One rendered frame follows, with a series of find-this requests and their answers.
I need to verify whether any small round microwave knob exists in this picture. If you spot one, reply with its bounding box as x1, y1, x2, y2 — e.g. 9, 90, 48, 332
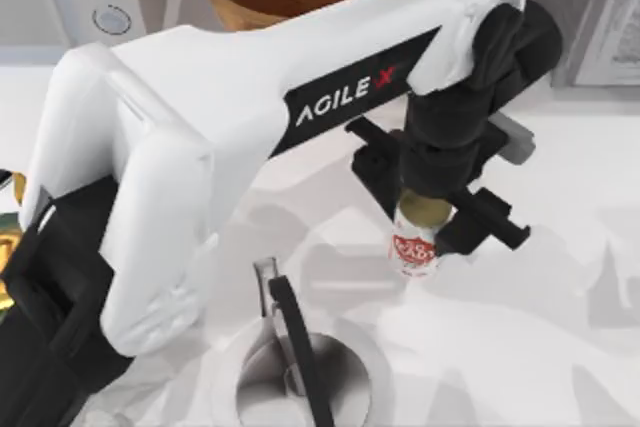
91, 3, 132, 36

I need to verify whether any red and white can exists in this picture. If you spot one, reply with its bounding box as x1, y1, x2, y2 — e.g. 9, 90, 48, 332
388, 188, 454, 279

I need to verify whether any grey framed panel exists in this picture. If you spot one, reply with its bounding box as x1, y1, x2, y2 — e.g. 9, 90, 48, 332
573, 0, 640, 87

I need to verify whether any gold trophy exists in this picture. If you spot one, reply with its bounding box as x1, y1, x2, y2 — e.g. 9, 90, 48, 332
0, 168, 27, 309

